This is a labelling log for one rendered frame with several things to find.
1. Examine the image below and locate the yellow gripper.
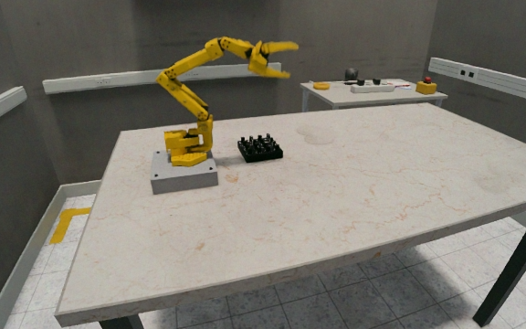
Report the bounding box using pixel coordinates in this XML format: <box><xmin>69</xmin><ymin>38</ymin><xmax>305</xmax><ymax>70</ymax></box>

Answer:
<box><xmin>247</xmin><ymin>43</ymin><xmax>298</xmax><ymax>80</ymax></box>

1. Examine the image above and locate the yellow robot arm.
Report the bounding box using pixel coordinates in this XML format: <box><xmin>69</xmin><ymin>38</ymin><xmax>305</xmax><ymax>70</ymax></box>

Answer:
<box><xmin>155</xmin><ymin>37</ymin><xmax>255</xmax><ymax>167</ymax></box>

